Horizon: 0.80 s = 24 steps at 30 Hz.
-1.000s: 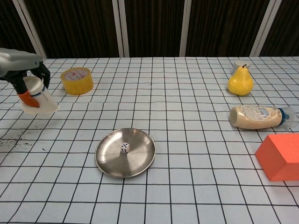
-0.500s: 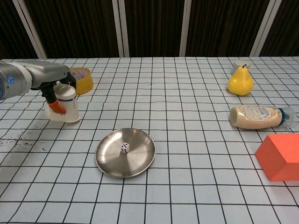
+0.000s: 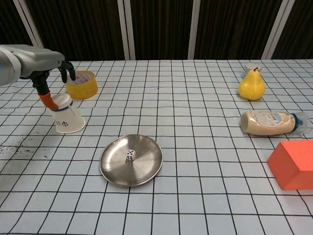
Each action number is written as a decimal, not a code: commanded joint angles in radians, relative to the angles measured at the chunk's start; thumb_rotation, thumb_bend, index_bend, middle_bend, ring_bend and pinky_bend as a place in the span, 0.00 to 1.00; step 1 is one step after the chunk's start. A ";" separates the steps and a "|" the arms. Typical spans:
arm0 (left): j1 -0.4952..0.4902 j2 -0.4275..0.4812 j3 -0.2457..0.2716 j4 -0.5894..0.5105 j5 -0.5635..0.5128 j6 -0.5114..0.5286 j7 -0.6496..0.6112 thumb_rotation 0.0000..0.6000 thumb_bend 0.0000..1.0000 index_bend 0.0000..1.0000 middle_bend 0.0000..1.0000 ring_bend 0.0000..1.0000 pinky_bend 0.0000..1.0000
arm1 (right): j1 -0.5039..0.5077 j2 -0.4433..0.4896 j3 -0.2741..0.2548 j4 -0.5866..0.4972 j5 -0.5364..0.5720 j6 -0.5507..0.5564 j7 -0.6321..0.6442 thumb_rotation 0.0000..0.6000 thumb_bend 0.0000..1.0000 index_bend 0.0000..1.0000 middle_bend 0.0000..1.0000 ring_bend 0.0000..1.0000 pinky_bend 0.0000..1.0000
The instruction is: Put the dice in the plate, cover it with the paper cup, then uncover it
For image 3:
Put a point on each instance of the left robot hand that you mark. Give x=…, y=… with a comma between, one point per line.
x=41, y=58

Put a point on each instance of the white paper cup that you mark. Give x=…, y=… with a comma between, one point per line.
x=69, y=120

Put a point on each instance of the white die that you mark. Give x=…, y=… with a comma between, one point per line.
x=130, y=154

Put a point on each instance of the silver metal plate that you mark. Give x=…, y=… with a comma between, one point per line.
x=137, y=173

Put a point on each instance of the small grey cup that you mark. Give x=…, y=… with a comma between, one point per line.
x=248, y=68

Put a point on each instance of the yellow tape roll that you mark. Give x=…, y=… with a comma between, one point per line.
x=83, y=90

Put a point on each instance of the white grid tablecloth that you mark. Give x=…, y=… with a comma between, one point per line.
x=195, y=122

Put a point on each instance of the yellow pear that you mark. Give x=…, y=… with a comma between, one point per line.
x=252, y=85

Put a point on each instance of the mayonnaise squeeze bottle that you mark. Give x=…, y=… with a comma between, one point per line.
x=264, y=122

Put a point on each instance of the orange foam block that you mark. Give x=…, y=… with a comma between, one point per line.
x=293, y=166

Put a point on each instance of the white screen frame post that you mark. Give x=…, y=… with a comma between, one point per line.
x=194, y=29
x=30, y=28
x=277, y=29
x=130, y=36

